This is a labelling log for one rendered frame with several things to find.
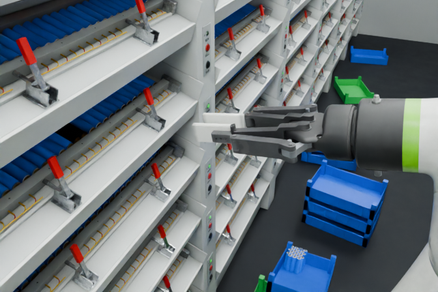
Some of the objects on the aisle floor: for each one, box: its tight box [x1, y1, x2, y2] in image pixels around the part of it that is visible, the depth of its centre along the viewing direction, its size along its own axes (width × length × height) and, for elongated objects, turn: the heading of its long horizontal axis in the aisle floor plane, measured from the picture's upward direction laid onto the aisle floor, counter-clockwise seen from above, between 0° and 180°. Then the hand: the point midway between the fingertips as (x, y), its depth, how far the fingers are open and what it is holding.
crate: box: [266, 241, 336, 292], centre depth 160 cm, size 30×20×8 cm
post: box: [259, 0, 295, 210], centre depth 166 cm, size 20×9×174 cm, turn 66°
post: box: [117, 0, 216, 292], centre depth 111 cm, size 20×9×174 cm, turn 66°
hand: (219, 128), depth 64 cm, fingers open, 3 cm apart
